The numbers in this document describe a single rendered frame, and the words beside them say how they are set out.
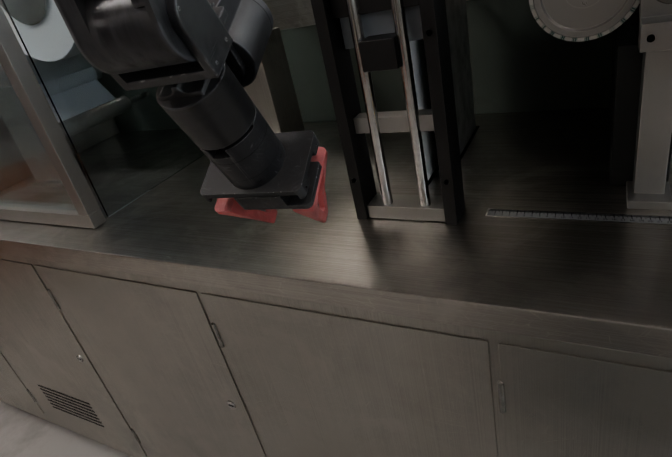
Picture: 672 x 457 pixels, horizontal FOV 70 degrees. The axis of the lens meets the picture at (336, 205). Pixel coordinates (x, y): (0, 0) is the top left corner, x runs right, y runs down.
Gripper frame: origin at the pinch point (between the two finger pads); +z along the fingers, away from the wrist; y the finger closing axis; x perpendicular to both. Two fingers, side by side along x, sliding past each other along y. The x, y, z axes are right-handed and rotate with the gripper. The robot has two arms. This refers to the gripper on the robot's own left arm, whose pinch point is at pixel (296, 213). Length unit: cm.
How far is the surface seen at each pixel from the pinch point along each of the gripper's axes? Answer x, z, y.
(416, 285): 1.1, 16.3, -9.5
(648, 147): -19.8, 19.1, -36.9
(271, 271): -0.6, 17.2, 11.7
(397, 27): -26.2, -0.4, -8.0
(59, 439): 28, 104, 132
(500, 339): 5.0, 23.2, -18.9
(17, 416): 24, 107, 159
